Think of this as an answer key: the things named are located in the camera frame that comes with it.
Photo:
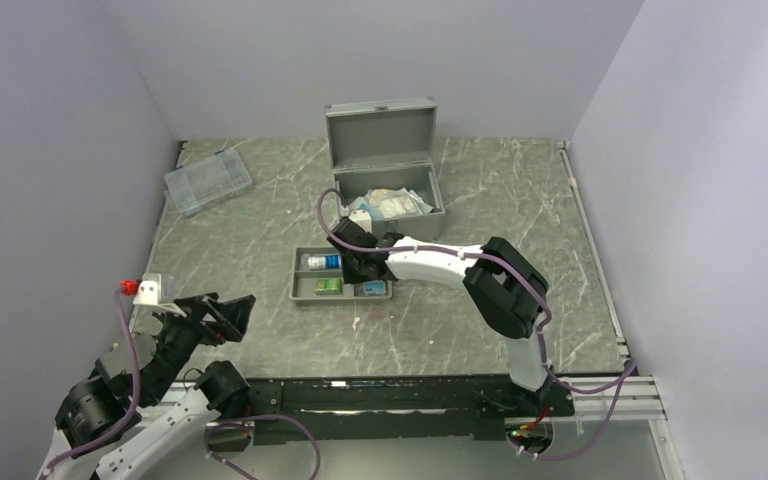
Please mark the small green box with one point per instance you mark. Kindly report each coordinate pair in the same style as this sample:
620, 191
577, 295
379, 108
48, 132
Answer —
328, 286

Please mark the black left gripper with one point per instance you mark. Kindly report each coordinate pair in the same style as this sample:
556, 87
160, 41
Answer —
230, 317

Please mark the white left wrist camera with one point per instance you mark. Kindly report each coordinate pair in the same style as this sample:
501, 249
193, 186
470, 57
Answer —
154, 291

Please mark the clear plastic compartment box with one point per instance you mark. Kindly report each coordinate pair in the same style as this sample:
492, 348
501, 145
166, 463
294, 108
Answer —
198, 186

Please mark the grey metal medicine case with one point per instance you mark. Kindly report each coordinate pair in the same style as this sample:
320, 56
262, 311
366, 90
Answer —
388, 145

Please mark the grey plastic divider tray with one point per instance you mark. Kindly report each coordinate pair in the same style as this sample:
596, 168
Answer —
317, 278

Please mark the white blue spray bottle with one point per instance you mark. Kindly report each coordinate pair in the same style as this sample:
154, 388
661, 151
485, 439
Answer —
323, 262

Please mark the beige latex gloves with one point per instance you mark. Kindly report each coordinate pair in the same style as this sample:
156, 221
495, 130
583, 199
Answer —
376, 196

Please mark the white gauze bag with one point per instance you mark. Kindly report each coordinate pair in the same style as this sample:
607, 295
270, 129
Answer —
402, 206

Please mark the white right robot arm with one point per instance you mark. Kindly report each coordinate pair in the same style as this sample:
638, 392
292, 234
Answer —
508, 292

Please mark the blue white wipe packets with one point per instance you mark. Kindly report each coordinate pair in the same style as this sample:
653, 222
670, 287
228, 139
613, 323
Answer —
374, 288

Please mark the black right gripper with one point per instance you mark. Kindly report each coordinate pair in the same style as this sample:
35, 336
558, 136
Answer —
349, 276

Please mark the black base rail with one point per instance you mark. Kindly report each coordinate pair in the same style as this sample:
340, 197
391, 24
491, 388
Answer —
482, 407

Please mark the white bottle green label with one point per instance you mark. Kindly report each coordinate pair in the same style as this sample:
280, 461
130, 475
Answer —
360, 203

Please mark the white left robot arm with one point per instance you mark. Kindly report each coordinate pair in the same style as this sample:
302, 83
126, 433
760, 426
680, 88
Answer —
92, 438

